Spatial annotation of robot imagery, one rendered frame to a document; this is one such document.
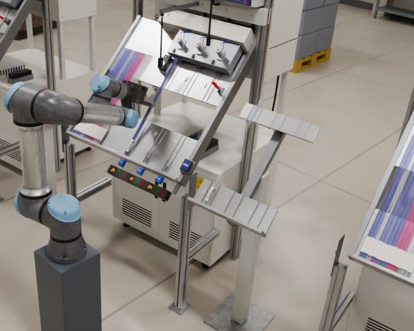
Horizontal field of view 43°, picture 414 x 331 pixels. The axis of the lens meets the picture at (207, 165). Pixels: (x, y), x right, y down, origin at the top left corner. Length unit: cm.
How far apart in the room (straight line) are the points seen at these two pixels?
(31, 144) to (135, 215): 121
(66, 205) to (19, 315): 86
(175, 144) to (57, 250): 69
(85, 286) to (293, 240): 147
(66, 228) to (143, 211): 102
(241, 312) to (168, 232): 63
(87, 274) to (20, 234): 112
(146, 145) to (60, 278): 72
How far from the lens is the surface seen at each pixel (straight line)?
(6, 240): 317
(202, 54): 246
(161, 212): 287
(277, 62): 271
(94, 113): 193
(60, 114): 182
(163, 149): 235
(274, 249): 312
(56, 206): 198
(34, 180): 202
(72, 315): 221
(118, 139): 249
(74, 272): 208
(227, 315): 266
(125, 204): 305
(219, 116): 234
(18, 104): 188
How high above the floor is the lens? 186
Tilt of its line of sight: 29 degrees down
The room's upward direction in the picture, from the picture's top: 5 degrees clockwise
